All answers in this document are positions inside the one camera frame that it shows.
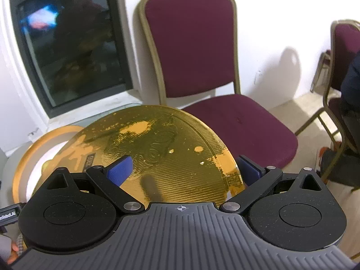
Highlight round gold gift box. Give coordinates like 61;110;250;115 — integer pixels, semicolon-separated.
13;126;85;203

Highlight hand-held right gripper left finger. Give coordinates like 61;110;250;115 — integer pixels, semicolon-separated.
45;155;145;213

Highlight dark window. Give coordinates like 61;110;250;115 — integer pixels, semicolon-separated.
8;0;134;109

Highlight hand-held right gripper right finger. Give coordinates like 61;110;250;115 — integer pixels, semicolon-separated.
220;155;322;214

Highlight houndstooth trousers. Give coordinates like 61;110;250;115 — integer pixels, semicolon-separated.
16;234;28;251

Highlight round gold box lid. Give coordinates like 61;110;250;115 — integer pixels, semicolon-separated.
33;105;246;206

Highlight person's left hand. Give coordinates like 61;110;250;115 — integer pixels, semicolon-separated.
5;242;20;265

